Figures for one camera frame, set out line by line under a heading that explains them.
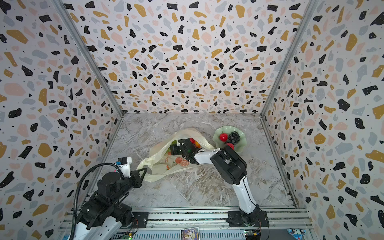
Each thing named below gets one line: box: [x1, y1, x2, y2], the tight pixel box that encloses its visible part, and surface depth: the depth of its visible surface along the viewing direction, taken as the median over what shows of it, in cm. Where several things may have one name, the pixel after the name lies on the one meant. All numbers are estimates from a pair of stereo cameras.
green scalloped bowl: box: [212, 125, 247, 153], surface depth 106 cm
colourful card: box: [180, 227, 200, 240], surface depth 70 cm
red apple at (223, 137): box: [219, 131, 228, 142], surface depth 105 cm
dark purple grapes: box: [227, 131, 241, 145], surface depth 102 cm
